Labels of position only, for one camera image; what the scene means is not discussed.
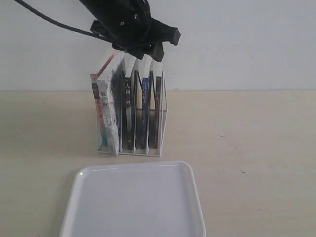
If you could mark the dark brown spine book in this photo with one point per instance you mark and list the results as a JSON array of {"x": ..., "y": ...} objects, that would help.
[{"x": 157, "y": 73}]

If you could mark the grey cat cover book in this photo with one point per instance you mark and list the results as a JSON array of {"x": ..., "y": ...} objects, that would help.
[{"x": 110, "y": 87}]

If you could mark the black spine book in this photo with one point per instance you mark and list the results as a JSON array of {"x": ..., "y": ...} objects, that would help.
[{"x": 127, "y": 103}]

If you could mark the blue spine book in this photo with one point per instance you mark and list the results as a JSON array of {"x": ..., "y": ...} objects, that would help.
[{"x": 145, "y": 89}]

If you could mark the white plastic tray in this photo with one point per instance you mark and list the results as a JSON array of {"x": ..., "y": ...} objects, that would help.
[{"x": 148, "y": 199}]

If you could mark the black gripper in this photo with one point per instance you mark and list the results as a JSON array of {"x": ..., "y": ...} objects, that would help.
[{"x": 127, "y": 24}]

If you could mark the pink and teal book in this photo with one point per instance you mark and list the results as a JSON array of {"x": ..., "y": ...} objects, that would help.
[{"x": 95, "y": 73}]

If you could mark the white wire book rack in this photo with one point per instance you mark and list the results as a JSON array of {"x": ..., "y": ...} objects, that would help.
[{"x": 137, "y": 113}]

